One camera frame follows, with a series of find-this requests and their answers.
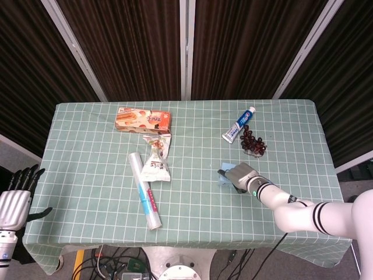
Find dark red grape bunch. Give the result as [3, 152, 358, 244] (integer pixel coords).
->
[239, 124, 267, 158]

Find clear plastic wrap roll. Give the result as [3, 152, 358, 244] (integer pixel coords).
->
[128, 152, 163, 231]

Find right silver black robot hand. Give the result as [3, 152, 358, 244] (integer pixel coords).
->
[217, 162, 261, 194]

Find orange biscuit box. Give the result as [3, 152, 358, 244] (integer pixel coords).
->
[114, 107, 173, 135]

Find blue white toothpaste tube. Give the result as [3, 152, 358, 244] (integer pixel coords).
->
[221, 106, 256, 145]

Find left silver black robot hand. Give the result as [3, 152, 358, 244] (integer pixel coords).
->
[0, 163, 54, 232]

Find green white checkered tablecloth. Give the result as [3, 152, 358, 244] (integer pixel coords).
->
[22, 99, 353, 277]

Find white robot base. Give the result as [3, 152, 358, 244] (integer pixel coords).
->
[142, 247, 218, 280]

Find yellow floor tape strip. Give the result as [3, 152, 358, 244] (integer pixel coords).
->
[73, 251, 85, 277]

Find grey metal partition post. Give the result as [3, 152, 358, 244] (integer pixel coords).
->
[179, 0, 196, 101]
[40, 0, 108, 102]
[272, 0, 344, 100]

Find black floor cables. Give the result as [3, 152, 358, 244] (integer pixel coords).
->
[71, 246, 152, 280]

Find light blue numbered cube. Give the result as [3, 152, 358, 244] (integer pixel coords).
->
[218, 162, 237, 187]

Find white snack bag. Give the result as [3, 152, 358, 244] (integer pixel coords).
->
[140, 134, 173, 183]

